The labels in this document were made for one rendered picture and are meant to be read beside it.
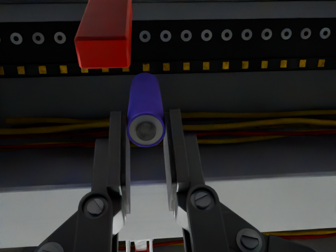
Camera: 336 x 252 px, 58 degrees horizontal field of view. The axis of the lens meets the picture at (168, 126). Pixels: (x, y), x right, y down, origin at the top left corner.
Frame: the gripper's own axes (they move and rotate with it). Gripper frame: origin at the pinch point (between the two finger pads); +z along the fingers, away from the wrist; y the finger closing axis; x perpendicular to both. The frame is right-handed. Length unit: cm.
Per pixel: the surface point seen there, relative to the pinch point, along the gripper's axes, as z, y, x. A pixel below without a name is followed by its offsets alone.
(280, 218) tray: 0.5, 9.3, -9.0
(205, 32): 18.4, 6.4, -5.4
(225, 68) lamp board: 16.5, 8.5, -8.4
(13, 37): 18.6, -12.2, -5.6
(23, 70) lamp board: 16.8, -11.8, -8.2
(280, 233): 7.2, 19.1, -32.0
